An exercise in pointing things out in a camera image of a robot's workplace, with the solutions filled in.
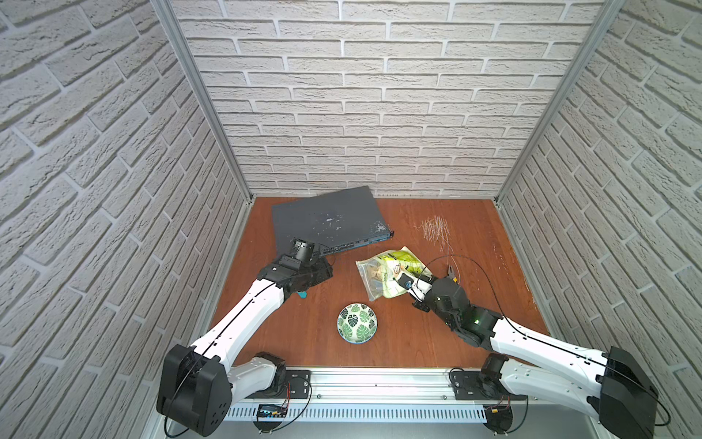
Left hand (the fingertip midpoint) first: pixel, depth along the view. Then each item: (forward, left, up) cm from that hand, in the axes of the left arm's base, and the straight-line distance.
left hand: (324, 264), depth 83 cm
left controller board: (-36, +13, -16) cm, 42 cm away
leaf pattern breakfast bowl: (-14, -10, -13) cm, 22 cm away
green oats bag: (-7, -16, +8) cm, 20 cm away
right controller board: (-39, -49, -14) cm, 64 cm away
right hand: (-5, -26, +2) cm, 27 cm away
